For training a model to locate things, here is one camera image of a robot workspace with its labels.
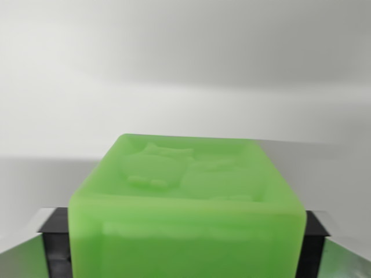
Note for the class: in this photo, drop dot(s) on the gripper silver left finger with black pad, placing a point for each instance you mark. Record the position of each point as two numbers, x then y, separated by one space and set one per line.
34 249

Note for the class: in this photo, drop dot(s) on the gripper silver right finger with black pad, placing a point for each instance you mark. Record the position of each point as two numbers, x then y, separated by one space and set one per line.
330 249

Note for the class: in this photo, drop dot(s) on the green soft toy cube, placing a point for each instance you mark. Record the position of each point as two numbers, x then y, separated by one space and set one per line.
185 214

